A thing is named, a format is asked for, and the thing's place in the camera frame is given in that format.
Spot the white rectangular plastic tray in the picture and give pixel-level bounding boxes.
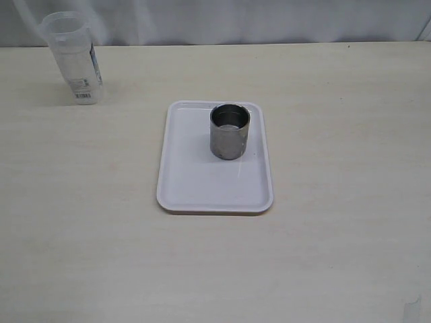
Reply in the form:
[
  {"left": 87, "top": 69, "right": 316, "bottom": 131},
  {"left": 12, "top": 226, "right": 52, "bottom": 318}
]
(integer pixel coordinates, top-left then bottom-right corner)
[{"left": 156, "top": 100, "right": 274, "bottom": 214}]

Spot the clear plastic pitcher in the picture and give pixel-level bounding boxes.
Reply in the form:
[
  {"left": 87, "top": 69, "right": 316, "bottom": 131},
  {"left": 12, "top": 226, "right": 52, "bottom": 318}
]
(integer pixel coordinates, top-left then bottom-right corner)
[{"left": 40, "top": 11, "right": 103, "bottom": 105}]

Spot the white backdrop curtain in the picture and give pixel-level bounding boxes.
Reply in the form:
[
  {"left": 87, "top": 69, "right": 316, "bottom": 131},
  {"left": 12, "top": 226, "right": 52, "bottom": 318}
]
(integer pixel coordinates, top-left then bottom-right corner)
[{"left": 1, "top": 1, "right": 430, "bottom": 47}]

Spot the stainless steel cup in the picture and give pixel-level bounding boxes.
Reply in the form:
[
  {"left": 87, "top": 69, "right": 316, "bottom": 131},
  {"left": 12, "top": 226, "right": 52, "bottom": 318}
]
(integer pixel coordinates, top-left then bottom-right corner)
[{"left": 209, "top": 103, "right": 251, "bottom": 160}]

